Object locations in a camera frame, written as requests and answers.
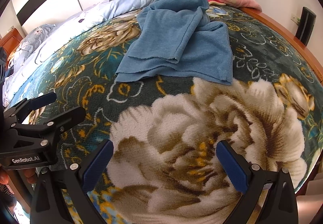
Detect light blue floral duvet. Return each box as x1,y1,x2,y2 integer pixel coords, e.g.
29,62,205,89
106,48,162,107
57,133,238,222
2,0,155,107

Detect person's left hand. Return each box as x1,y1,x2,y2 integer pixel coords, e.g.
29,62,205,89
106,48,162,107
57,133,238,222
0,165,38,185

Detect floral plush bed blanket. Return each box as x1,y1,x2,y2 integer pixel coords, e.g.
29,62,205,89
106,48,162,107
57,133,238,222
4,6,322,223

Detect black speaker by wall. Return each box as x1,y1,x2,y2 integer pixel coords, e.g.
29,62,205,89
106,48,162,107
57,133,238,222
295,6,316,46

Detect blue fleece garment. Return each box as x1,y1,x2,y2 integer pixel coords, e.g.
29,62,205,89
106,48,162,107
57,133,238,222
116,0,233,85

